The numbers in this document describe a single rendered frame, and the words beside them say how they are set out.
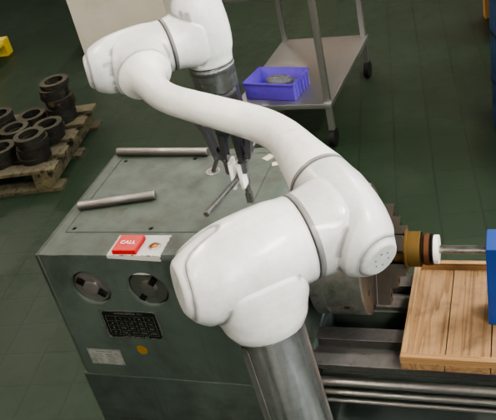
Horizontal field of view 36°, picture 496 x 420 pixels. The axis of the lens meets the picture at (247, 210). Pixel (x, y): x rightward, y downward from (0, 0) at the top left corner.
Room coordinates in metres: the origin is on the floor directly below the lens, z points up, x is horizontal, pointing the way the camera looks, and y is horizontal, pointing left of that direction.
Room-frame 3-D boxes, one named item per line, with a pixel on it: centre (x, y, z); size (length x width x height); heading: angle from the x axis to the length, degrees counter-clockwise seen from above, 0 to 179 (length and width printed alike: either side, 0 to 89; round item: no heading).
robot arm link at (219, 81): (1.44, 0.00, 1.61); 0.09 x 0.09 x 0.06
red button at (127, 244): (1.46, 0.28, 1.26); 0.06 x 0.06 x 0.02; 66
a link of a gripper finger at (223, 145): (1.45, 0.01, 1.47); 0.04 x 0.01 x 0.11; 157
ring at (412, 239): (1.42, -0.36, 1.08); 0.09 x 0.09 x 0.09; 66
